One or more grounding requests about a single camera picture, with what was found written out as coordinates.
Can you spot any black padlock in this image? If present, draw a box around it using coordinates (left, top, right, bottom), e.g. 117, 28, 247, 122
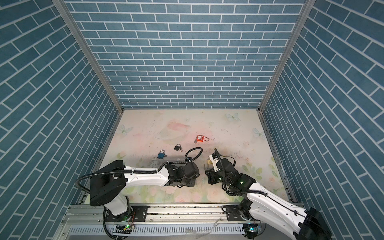
174, 144, 183, 152

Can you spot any blue padlock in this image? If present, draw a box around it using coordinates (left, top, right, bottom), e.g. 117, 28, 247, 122
157, 150, 167, 159

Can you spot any red padlock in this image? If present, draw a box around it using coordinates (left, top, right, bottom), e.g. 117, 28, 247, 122
194, 135, 210, 144

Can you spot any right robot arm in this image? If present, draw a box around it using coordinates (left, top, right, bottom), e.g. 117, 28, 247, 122
206, 151, 332, 240

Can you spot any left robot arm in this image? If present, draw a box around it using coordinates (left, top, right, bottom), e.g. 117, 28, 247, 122
75, 147, 203, 216

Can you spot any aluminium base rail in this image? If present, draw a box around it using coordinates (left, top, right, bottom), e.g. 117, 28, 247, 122
53, 202, 319, 240

